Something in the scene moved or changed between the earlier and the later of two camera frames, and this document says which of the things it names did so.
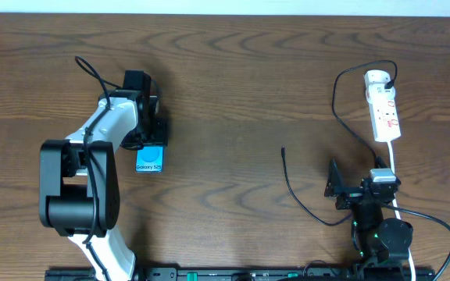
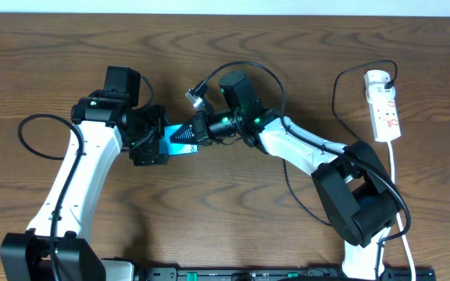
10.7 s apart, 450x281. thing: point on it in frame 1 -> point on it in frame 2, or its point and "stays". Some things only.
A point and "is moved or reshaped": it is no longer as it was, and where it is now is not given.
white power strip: (384, 117) stays
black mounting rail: (358, 273) stays
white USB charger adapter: (376, 93) stays
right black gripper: (333, 186) -> (201, 130)
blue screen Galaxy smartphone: (150, 158) is moved or reshaped
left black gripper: (161, 135) stays
